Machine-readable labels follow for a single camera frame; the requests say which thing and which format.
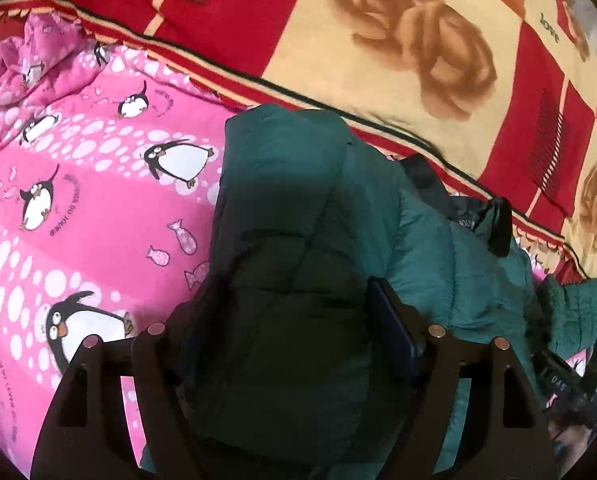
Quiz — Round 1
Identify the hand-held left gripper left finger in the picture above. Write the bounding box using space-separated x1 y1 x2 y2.
30 322 214 480

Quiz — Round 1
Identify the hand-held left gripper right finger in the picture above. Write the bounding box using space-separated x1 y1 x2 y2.
366 276 559 480

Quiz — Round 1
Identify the dark green quilted jacket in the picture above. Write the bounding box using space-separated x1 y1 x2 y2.
138 102 597 480

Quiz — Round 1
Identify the pink penguin print blanket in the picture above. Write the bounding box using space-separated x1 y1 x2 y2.
0 12 597 480

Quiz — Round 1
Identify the red yellow rose print quilt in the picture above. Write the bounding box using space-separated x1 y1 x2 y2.
0 0 597 281

